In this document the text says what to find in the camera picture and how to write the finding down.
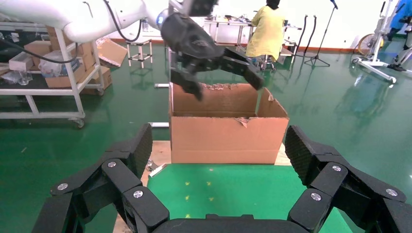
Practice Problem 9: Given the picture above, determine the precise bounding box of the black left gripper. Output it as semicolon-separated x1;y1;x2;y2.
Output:
160;12;265;101

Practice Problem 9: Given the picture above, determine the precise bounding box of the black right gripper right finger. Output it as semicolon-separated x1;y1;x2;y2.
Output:
285;125;412;233

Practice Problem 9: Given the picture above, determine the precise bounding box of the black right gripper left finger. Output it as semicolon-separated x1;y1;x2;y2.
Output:
31;123;170;233

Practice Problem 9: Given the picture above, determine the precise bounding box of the large open cardboard carton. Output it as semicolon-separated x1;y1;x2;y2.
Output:
168;82;290;165

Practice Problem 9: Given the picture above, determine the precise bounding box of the brown stored cardboard box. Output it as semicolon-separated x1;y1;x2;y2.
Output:
46;25;95;58
45;63;87;89
80;66;113;96
24;40;52;67

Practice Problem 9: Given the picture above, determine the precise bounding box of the flat cardboard sheet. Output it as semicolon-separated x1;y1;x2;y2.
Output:
96;38;128;69

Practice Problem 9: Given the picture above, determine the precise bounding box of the white stored box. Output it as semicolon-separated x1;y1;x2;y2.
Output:
8;51;35;72

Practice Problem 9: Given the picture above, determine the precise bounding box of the silver metal cloth clip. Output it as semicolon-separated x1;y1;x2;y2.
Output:
145;159;168;178

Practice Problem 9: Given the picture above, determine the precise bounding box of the wheeled metal stool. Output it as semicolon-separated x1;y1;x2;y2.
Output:
256;54;281;72

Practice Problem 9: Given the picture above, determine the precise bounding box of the person in yellow shirt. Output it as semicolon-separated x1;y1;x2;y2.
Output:
245;0;287;62

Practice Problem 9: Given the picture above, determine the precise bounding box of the green table cloth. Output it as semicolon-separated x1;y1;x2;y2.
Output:
146;163;355;233

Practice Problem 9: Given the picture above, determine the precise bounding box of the black curved pole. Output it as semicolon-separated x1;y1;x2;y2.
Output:
306;15;318;50
295;14;309;58

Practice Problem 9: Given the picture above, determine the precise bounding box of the black tripod stand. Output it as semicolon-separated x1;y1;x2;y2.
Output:
303;0;339;67

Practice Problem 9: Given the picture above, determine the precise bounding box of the white wheeled shelf cart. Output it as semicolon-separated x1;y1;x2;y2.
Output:
0;20;114;128

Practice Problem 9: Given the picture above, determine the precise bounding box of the white metal floor stand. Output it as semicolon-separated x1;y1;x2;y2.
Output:
351;0;400;85

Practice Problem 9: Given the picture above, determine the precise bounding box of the clear plastic bag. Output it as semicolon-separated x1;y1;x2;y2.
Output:
38;50;81;78
0;70;33;86

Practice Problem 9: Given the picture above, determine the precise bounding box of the yellow rimmed wheel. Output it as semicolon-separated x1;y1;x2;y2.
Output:
356;33;377;58

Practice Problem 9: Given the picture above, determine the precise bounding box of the person in blue clothes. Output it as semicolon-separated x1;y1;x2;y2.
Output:
385;0;412;73

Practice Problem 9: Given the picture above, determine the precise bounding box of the white frame work table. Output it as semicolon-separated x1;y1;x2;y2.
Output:
203;14;305;49

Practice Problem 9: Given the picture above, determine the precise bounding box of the white metal floor frame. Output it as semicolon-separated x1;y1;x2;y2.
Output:
148;83;171;129

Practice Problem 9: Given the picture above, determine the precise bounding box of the left wrist camera unit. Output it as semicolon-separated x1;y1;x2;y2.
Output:
169;0;220;17

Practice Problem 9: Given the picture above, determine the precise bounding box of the small white frame stool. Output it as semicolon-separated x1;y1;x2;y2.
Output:
126;38;154;69

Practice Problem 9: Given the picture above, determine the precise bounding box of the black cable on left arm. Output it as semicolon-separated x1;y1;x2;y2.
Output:
102;0;143;43

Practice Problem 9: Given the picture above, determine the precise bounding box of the thin black hanging cable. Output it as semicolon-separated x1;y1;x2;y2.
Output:
0;38;79;64

